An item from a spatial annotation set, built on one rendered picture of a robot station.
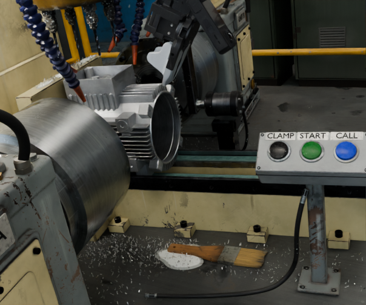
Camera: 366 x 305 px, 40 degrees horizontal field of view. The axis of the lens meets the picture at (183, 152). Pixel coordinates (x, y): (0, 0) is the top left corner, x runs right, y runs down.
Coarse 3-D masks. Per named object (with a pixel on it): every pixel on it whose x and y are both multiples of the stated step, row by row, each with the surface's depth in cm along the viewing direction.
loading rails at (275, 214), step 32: (192, 160) 116; (224, 160) 113; (128, 192) 113; (160, 192) 110; (192, 192) 107; (224, 192) 104; (256, 192) 102; (288, 192) 99; (352, 192) 95; (128, 224) 116; (160, 224) 114; (192, 224) 110; (224, 224) 108; (256, 224) 105; (288, 224) 102; (352, 224) 98
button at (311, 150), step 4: (308, 144) 77; (312, 144) 77; (316, 144) 77; (304, 148) 77; (308, 148) 77; (312, 148) 77; (316, 148) 77; (320, 148) 77; (304, 152) 77; (308, 152) 77; (312, 152) 77; (316, 152) 76; (320, 152) 76; (304, 156) 77; (308, 156) 77; (312, 156) 76; (316, 156) 76
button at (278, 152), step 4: (272, 144) 80; (276, 144) 79; (280, 144) 79; (284, 144) 79; (272, 148) 79; (276, 148) 79; (280, 148) 79; (284, 148) 78; (272, 152) 79; (276, 152) 78; (280, 152) 78; (284, 152) 78; (272, 156) 79; (276, 156) 78; (280, 156) 78; (284, 156) 78
